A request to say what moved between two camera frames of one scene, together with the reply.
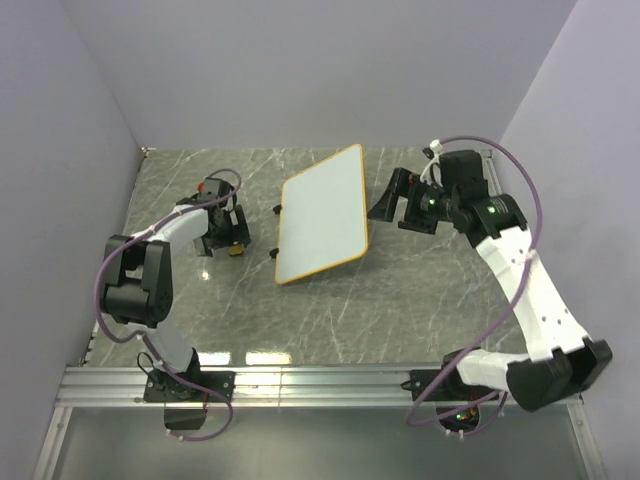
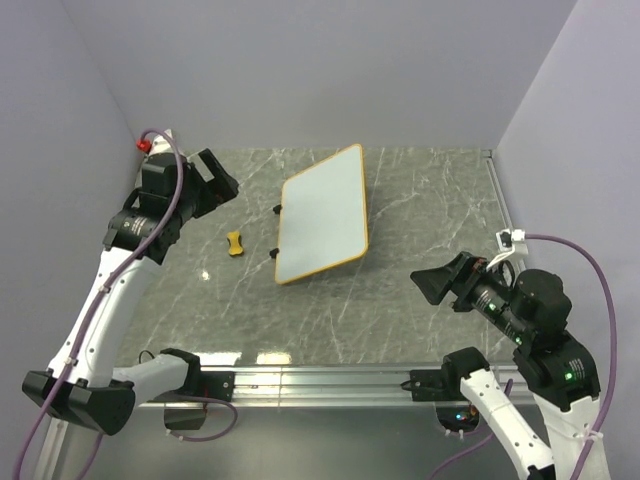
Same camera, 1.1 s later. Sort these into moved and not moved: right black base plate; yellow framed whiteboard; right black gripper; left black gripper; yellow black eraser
Moved: right black gripper; left black gripper
Not moved: yellow black eraser; yellow framed whiteboard; right black base plate
